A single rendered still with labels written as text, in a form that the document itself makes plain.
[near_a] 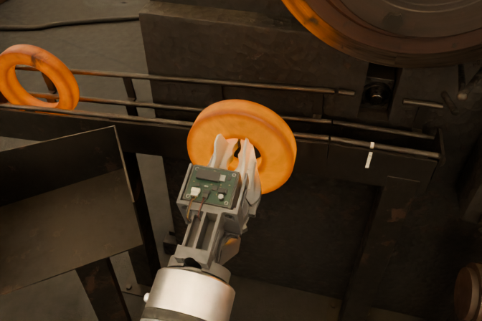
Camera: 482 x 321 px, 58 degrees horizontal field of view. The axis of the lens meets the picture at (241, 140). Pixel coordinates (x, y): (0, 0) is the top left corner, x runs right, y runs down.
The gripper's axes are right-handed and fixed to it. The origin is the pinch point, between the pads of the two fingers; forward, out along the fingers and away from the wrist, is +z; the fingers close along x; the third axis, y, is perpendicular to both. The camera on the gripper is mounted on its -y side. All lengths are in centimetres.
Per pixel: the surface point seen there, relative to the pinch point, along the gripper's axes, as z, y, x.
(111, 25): 146, -128, 128
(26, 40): 118, -120, 167
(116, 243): -12.1, -21.1, 21.2
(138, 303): -11, -84, 36
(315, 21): 20.6, 4.3, -7.1
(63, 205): -6.6, -23.2, 35.4
